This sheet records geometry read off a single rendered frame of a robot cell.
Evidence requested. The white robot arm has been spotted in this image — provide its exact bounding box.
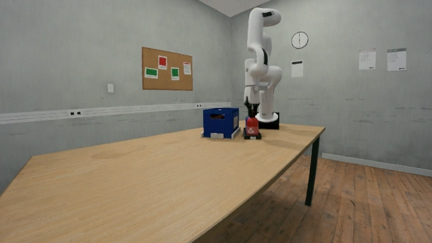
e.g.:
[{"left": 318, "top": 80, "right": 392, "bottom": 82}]
[{"left": 245, "top": 7, "right": 282, "bottom": 123}]

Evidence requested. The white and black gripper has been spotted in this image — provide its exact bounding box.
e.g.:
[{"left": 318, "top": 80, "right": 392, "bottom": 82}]
[{"left": 244, "top": 86, "right": 260, "bottom": 116}]

